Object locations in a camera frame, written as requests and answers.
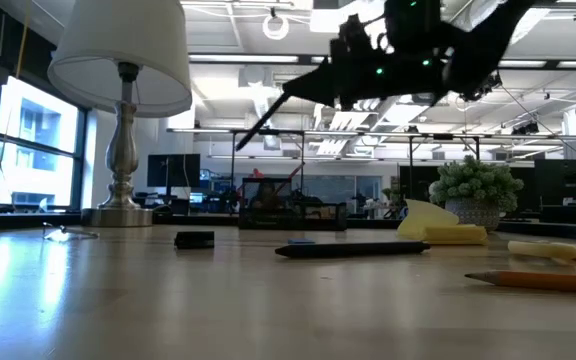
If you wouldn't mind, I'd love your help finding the black computer monitor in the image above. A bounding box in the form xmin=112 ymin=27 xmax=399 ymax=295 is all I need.
xmin=147 ymin=153 xmax=202 ymax=189

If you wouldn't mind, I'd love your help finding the black ceiling rig camera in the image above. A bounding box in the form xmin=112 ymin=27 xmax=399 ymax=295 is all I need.
xmin=460 ymin=72 xmax=503 ymax=104

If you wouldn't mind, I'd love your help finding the dark framed window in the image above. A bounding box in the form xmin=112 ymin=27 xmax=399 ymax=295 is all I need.
xmin=0 ymin=74 xmax=89 ymax=214

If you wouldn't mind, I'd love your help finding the black mesh desk organizer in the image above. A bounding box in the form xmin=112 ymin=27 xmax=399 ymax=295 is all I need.
xmin=239 ymin=177 xmax=348 ymax=232

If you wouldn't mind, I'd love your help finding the sharpened orange pencil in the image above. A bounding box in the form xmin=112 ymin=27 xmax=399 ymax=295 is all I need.
xmin=464 ymin=270 xmax=576 ymax=295

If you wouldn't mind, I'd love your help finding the black marker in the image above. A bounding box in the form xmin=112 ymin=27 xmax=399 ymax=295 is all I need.
xmin=235 ymin=91 xmax=292 ymax=152

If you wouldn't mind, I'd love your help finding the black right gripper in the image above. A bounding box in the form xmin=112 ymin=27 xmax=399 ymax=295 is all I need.
xmin=282 ymin=47 xmax=447 ymax=111

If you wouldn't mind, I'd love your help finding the yellow sticky note pad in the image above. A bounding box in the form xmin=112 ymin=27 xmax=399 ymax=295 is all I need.
xmin=396 ymin=198 xmax=489 ymax=246

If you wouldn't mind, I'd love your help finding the black binder clip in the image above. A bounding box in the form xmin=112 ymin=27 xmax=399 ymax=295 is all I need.
xmin=174 ymin=230 xmax=216 ymax=250

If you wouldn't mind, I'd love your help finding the clear silver clip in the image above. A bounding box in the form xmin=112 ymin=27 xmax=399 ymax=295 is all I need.
xmin=42 ymin=222 xmax=100 ymax=244

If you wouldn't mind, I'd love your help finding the pale yellow highlighter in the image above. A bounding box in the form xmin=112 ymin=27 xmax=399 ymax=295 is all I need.
xmin=507 ymin=240 xmax=576 ymax=267

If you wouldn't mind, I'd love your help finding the black pen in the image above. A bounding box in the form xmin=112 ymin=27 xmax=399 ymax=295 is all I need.
xmin=274 ymin=241 xmax=432 ymax=260

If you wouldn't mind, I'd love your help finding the white coiled cable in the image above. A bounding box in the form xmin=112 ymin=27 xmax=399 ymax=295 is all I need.
xmin=261 ymin=7 xmax=291 ymax=41

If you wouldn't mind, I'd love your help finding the green plant in patterned pot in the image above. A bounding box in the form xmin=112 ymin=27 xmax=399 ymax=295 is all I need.
xmin=428 ymin=154 xmax=525 ymax=234

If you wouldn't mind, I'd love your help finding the orange pencil with red eraser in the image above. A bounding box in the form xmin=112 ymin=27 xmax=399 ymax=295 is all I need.
xmin=267 ymin=163 xmax=305 ymax=201

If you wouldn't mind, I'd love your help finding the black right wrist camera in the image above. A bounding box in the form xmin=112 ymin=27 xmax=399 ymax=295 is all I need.
xmin=330 ymin=13 xmax=369 ymax=59

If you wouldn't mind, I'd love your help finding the yellow cord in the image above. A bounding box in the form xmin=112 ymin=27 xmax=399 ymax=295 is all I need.
xmin=15 ymin=0 xmax=32 ymax=79

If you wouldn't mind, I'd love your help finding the black metal table frame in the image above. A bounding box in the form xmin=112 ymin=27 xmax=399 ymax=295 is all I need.
xmin=407 ymin=132 xmax=482 ymax=201
xmin=230 ymin=128 xmax=305 ymax=201

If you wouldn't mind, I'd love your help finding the white shade silver table lamp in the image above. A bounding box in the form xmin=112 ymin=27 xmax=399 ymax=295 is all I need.
xmin=47 ymin=0 xmax=193 ymax=229

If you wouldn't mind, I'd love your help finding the small black rig camera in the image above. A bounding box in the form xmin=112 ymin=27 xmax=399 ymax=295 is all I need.
xmin=511 ymin=121 xmax=540 ymax=136

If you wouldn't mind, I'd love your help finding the large dark monitor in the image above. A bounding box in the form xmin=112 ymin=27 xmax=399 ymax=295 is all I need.
xmin=534 ymin=158 xmax=576 ymax=207

